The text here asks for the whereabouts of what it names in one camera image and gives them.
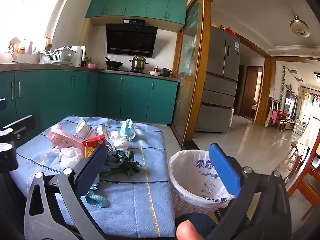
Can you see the teal base cabinets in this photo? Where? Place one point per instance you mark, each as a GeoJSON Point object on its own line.
{"type": "Point", "coordinates": [135, 100]}

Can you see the ceiling fan light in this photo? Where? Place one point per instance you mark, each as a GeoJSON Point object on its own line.
{"type": "Point", "coordinates": [300, 27]}

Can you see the white printed bin liner bag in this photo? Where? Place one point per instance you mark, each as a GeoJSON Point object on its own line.
{"type": "Point", "coordinates": [190, 170]}

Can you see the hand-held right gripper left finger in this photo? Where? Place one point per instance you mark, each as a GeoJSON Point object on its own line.
{"type": "Point", "coordinates": [91, 170]}

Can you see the wooden dining chair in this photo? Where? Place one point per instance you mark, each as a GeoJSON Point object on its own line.
{"type": "Point", "coordinates": [306, 185]}

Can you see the glass sliding door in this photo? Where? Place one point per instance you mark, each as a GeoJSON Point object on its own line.
{"type": "Point", "coordinates": [190, 67]}

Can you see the pink tissue packet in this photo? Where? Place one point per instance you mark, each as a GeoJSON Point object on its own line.
{"type": "Point", "coordinates": [62, 137]}

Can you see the rectangular ceiling lamp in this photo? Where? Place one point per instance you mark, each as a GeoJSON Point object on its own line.
{"type": "Point", "coordinates": [317, 77]}

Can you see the person's right hand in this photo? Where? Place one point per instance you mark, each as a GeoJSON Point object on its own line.
{"type": "Point", "coordinates": [187, 232]}

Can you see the steel stockpot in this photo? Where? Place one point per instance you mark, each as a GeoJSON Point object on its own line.
{"type": "Point", "coordinates": [138, 63]}

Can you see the white bowl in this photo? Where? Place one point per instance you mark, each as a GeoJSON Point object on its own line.
{"type": "Point", "coordinates": [155, 73]}

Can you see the person's leg in jeans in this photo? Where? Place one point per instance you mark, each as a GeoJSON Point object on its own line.
{"type": "Point", "coordinates": [197, 223]}

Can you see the black wok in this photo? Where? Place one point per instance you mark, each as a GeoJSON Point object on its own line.
{"type": "Point", "coordinates": [113, 63]}

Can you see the white dish rack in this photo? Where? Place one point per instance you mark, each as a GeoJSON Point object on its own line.
{"type": "Point", "coordinates": [56, 56]}

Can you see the black range hood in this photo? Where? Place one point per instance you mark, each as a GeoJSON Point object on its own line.
{"type": "Point", "coordinates": [130, 40]}

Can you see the wooden chairs with pink cloth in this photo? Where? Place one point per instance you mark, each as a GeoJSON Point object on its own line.
{"type": "Point", "coordinates": [277, 117]}

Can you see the white plastic bag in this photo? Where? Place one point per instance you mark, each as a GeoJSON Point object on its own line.
{"type": "Point", "coordinates": [68, 156]}

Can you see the kitchen window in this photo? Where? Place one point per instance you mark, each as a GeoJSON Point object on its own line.
{"type": "Point", "coordinates": [30, 15]}

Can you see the gas stove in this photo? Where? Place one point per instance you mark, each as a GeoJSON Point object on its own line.
{"type": "Point", "coordinates": [126, 70]}

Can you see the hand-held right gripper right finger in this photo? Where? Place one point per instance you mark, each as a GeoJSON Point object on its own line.
{"type": "Point", "coordinates": [223, 170]}

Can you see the red snack packet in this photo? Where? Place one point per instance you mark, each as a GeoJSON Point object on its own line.
{"type": "Point", "coordinates": [93, 143]}

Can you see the black casserole pot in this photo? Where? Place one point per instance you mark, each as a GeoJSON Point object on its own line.
{"type": "Point", "coordinates": [165, 73]}

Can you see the green vine garland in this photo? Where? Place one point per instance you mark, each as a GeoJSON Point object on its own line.
{"type": "Point", "coordinates": [283, 87]}

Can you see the dining table with cloth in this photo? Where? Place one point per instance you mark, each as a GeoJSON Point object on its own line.
{"type": "Point", "coordinates": [310, 137]}

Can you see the wooden stool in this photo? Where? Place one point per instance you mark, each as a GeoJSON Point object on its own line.
{"type": "Point", "coordinates": [291, 155]}

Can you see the white and blue carton box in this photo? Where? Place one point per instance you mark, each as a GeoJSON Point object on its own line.
{"type": "Point", "coordinates": [103, 132]}

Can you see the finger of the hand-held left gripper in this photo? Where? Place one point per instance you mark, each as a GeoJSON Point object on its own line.
{"type": "Point", "coordinates": [22, 126]}
{"type": "Point", "coordinates": [2, 105]}

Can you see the white tissue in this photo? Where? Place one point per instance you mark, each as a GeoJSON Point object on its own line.
{"type": "Point", "coordinates": [120, 141]}

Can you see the white lattice wastebasket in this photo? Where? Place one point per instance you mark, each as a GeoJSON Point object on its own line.
{"type": "Point", "coordinates": [185, 206]}

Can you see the white countertop appliance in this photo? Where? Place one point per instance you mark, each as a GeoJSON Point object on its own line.
{"type": "Point", "coordinates": [78, 56]}

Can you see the pink bowl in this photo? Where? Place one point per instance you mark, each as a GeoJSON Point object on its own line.
{"type": "Point", "coordinates": [92, 66]}

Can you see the silver refrigerator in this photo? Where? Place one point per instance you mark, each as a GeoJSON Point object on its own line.
{"type": "Point", "coordinates": [220, 80]}

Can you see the red bag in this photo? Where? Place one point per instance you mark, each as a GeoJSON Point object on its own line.
{"type": "Point", "coordinates": [229, 31]}

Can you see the blue checked tablecloth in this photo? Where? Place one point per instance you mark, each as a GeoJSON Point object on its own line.
{"type": "Point", "coordinates": [140, 200]}

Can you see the striped paper cup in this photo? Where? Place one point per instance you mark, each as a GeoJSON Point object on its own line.
{"type": "Point", "coordinates": [82, 128]}

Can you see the light teal foil wrapper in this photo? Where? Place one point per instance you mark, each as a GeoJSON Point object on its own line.
{"type": "Point", "coordinates": [96, 200]}

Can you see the brown figurine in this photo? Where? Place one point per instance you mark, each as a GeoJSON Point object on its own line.
{"type": "Point", "coordinates": [14, 47]}

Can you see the blue face mask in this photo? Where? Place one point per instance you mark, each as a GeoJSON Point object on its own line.
{"type": "Point", "coordinates": [127, 130]}

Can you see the teal wall cabinets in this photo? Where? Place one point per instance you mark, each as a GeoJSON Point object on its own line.
{"type": "Point", "coordinates": [137, 3]}

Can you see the black television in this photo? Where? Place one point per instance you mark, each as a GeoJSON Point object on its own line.
{"type": "Point", "coordinates": [289, 102]}

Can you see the brown wooden door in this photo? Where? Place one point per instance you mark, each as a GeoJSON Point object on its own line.
{"type": "Point", "coordinates": [250, 92]}

